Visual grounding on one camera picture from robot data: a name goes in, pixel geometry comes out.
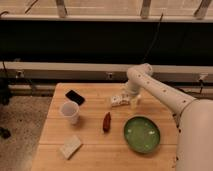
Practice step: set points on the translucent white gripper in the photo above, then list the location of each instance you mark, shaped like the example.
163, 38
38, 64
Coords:
135, 101

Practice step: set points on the white plastic bottle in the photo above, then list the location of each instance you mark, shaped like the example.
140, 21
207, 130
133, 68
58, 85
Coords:
118, 100

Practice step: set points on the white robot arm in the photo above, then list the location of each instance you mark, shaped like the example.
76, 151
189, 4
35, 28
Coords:
195, 118

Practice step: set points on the red brown pepper toy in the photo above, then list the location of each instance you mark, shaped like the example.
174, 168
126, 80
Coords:
106, 122

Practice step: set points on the white plastic cup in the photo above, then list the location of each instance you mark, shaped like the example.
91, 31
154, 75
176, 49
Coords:
70, 110

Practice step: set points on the beige sponge block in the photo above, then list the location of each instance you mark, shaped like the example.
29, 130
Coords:
70, 146

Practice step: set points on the black object on floor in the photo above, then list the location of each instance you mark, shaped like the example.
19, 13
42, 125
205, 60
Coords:
4, 133

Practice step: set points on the wall power outlet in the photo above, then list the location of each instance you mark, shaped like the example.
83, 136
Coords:
109, 75

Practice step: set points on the left wall outlet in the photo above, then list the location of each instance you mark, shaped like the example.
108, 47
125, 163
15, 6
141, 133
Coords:
19, 74

